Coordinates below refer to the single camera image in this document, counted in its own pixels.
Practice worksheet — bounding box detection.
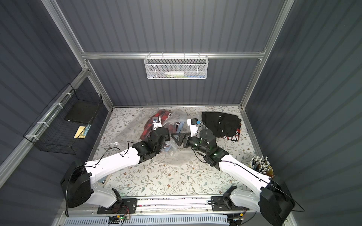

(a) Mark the black wire basket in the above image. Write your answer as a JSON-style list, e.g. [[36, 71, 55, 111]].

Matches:
[[24, 86, 103, 155]]

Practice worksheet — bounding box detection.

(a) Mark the aluminium front rail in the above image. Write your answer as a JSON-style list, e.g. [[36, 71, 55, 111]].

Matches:
[[58, 192, 289, 217]]

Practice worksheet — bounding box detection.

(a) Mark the white vented panel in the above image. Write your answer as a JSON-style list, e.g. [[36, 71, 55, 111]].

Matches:
[[63, 214, 229, 226]]

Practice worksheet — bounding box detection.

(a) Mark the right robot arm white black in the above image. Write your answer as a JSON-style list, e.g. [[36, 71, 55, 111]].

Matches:
[[171, 130, 296, 226]]

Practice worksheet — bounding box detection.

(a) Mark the red black plaid shirt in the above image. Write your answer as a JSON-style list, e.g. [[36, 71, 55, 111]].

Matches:
[[223, 124, 241, 142]]

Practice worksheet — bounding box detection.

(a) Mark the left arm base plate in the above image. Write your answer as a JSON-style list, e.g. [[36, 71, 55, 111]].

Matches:
[[97, 198, 138, 215]]

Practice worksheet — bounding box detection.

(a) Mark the yellow notepad in basket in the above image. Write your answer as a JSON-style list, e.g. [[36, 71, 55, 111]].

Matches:
[[74, 126, 86, 139]]

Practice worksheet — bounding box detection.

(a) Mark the black box in basket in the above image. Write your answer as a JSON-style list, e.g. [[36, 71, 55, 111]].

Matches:
[[64, 100, 98, 123]]

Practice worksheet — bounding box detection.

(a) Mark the white bottle in basket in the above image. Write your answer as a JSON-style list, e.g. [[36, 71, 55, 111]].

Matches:
[[164, 71, 185, 78]]

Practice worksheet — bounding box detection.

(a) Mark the white wire mesh basket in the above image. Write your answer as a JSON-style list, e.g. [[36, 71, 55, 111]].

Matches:
[[144, 55, 209, 80]]

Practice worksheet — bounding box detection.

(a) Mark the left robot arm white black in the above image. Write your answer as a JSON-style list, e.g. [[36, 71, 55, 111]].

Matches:
[[60, 127, 170, 208]]

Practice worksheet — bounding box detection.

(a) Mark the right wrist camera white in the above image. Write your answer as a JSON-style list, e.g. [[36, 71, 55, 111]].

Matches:
[[187, 118, 201, 137]]

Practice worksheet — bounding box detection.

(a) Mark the clear plastic vacuum bag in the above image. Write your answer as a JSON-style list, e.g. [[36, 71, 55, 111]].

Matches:
[[108, 107, 201, 166]]

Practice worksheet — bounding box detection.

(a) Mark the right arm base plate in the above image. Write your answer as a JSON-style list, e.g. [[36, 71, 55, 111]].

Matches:
[[207, 196, 249, 212]]

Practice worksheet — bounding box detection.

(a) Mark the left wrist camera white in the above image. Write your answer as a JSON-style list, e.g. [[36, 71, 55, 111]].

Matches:
[[152, 116, 162, 131]]

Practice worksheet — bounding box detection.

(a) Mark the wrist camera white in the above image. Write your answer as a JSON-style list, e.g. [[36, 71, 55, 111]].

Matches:
[[152, 116, 162, 131], [187, 118, 201, 137]]

